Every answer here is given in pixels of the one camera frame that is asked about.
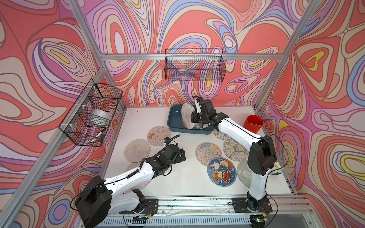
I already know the black wire basket back wall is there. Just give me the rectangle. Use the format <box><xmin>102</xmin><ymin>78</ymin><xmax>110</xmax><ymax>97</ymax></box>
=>
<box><xmin>164</xmin><ymin>47</ymin><xmax>227</xmax><ymax>82</ymax></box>

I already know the pale green small device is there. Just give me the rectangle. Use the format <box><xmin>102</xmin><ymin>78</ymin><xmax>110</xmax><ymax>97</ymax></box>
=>
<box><xmin>269</xmin><ymin>161</ymin><xmax>282</xmax><ymax>176</ymax></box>

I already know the teal plastic storage box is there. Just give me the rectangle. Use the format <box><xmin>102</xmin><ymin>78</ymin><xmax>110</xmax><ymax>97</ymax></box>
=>
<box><xmin>167</xmin><ymin>104</ymin><xmax>213</xmax><ymax>135</ymax></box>

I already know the white floral green coaster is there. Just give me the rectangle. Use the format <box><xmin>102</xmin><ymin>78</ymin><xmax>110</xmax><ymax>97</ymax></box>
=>
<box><xmin>212</xmin><ymin>129</ymin><xmax>231</xmax><ymax>141</ymax></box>

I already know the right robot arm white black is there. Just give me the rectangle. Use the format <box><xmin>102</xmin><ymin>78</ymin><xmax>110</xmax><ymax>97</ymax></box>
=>
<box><xmin>191</xmin><ymin>96</ymin><xmax>277</xmax><ymax>211</ymax></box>

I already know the blue denim bear car coaster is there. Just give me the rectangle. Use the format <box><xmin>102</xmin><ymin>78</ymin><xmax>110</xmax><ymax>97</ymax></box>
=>
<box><xmin>207</xmin><ymin>157</ymin><xmax>237</xmax><ymax>187</ymax></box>

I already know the black wire basket wall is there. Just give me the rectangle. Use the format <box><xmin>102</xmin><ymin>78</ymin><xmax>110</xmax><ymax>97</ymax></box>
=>
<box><xmin>59</xmin><ymin>80</ymin><xmax>123</xmax><ymax>147</ymax></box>
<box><xmin>164</xmin><ymin>47</ymin><xmax>227</xmax><ymax>82</ymax></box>

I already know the beige blue doodle coaster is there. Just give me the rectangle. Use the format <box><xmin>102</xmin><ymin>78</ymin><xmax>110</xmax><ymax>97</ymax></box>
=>
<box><xmin>195</xmin><ymin>142</ymin><xmax>222</xmax><ymax>166</ymax></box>

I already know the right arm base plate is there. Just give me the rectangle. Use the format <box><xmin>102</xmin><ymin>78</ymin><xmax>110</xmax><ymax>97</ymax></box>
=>
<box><xmin>231</xmin><ymin>197</ymin><xmax>273</xmax><ymax>214</ymax></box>

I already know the white blue butterfly coaster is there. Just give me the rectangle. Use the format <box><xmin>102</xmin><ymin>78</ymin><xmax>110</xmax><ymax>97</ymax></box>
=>
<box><xmin>181</xmin><ymin>103</ymin><xmax>195</xmax><ymax>129</ymax></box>

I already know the pale pink unicorn coaster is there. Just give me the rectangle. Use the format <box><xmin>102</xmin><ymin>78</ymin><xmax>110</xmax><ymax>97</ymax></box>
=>
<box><xmin>125</xmin><ymin>163</ymin><xmax>151</xmax><ymax>190</ymax></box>

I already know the black wire basket left wall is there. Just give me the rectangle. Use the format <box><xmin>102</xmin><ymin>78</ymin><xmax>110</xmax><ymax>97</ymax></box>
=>
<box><xmin>59</xmin><ymin>80</ymin><xmax>123</xmax><ymax>147</ymax></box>

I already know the pink checkered bear coaster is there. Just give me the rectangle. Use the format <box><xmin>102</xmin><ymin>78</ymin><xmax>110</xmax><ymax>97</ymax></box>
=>
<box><xmin>147</xmin><ymin>125</ymin><xmax>172</xmax><ymax>146</ymax></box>

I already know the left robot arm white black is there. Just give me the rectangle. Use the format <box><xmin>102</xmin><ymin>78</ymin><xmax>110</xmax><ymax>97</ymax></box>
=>
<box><xmin>75</xmin><ymin>144</ymin><xmax>186</xmax><ymax>228</ymax></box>

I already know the red cup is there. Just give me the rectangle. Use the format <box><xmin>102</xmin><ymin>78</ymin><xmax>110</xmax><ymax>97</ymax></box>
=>
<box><xmin>243</xmin><ymin>115</ymin><xmax>264</xmax><ymax>134</ymax></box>

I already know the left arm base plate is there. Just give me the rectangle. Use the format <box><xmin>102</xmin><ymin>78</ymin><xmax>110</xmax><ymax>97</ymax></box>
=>
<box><xmin>119</xmin><ymin>198</ymin><xmax>159</xmax><ymax>216</ymax></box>

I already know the white roll in basket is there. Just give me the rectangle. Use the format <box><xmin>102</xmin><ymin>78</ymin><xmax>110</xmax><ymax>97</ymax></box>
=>
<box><xmin>88</xmin><ymin>109</ymin><xmax>112</xmax><ymax>128</ymax></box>

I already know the white green animal coaster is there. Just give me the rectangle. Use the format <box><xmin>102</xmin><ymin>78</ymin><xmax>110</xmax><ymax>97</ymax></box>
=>
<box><xmin>223</xmin><ymin>139</ymin><xmax>249</xmax><ymax>162</ymax></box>

